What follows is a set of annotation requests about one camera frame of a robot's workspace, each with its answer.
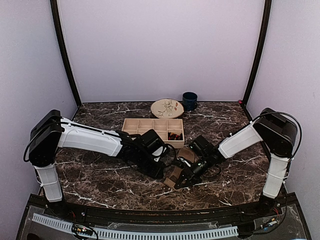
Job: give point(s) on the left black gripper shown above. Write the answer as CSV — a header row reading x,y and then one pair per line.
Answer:
x,y
157,173

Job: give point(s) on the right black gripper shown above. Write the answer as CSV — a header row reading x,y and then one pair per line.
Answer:
x,y
191,177

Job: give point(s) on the plain brown sock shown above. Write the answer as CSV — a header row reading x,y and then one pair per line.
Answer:
x,y
185,155

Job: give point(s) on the argyle black red orange sock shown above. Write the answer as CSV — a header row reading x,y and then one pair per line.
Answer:
x,y
174,136

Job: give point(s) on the wooden compartment tray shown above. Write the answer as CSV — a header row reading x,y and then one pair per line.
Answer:
x,y
161,127

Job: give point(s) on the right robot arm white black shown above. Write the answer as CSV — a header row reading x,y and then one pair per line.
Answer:
x,y
279,131

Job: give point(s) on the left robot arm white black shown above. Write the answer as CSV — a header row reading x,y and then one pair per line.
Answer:
x,y
55,132

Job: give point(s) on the cream floral ceramic plate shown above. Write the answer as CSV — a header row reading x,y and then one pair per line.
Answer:
x,y
167,108

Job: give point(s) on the dark blue mug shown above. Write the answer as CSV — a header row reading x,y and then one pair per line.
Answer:
x,y
189,101

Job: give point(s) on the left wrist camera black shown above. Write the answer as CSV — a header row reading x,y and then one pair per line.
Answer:
x,y
152,141

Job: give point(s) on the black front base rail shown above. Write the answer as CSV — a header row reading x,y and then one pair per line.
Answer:
x,y
92,215

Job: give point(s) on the white slotted cable duct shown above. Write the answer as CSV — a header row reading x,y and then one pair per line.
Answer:
x,y
98,233

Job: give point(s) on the left black frame post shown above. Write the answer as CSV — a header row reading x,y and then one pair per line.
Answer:
x,y
63,51

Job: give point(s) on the black frame post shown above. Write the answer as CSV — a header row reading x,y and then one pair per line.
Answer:
x,y
63,51
258,52

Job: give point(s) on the right black frame post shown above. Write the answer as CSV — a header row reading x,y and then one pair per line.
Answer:
x,y
258,52

